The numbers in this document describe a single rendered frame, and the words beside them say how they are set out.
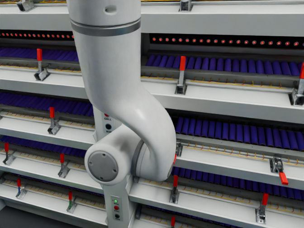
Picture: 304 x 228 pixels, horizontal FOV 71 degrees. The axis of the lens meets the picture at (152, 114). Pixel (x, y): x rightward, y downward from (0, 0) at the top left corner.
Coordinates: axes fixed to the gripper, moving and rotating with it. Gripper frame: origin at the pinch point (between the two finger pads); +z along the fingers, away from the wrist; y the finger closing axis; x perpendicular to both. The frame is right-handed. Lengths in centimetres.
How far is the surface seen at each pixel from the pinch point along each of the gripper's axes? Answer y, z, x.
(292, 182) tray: -39.7, -4.7, 10.3
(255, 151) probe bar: -30.6, -1.6, 4.6
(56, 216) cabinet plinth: 46, 7, 56
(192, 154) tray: -13.6, -3.6, 7.8
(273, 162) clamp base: -34.8, -4.2, 5.9
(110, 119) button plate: 10.6, -7.8, -0.8
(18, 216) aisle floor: 65, 3, 59
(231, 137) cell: -24.2, 1.4, 2.7
